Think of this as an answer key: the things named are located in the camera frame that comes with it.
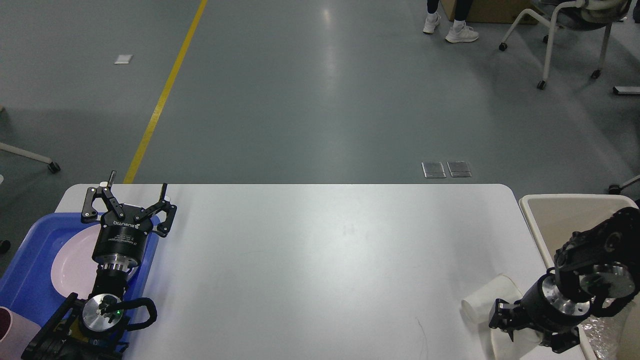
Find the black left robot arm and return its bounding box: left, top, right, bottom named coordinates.
left=21, top=171, right=178, bottom=360

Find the white paper cup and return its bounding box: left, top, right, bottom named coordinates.
left=461, top=273, right=522, bottom=324
left=490, top=327, right=544, bottom=360

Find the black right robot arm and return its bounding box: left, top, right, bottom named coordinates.
left=488, top=207, right=640, bottom=354

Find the person with white sneakers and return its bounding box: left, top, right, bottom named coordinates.
left=422, top=0, right=480, bottom=44

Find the beige plastic bin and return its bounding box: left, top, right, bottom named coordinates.
left=519, top=194, right=640, bottom=360

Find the white chair left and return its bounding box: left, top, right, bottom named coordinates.
left=0, top=105, right=61, bottom=174

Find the pink cup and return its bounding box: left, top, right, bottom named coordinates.
left=0, top=306, right=41, bottom=360

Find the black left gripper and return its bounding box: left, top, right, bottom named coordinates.
left=80, top=170, right=178, bottom=273

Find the white chair background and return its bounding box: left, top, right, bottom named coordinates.
left=498, top=0, right=632, bottom=91

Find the white chair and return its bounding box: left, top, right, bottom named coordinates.
left=0, top=105, right=61, bottom=174
left=608, top=85, right=640, bottom=195

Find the blue plastic tray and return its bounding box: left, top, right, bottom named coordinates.
left=1, top=212, right=158, bottom=329

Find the pink plate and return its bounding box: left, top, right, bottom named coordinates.
left=50, top=224, right=100, bottom=299

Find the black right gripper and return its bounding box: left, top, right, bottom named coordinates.
left=488, top=274, right=591, bottom=354

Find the foil sheet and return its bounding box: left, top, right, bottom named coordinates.
left=582, top=301, right=635, bottom=360

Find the white chair right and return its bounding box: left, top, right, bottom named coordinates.
left=608, top=85, right=640, bottom=195

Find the cardboard box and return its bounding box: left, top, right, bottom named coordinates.
left=439, top=0, right=538, bottom=25

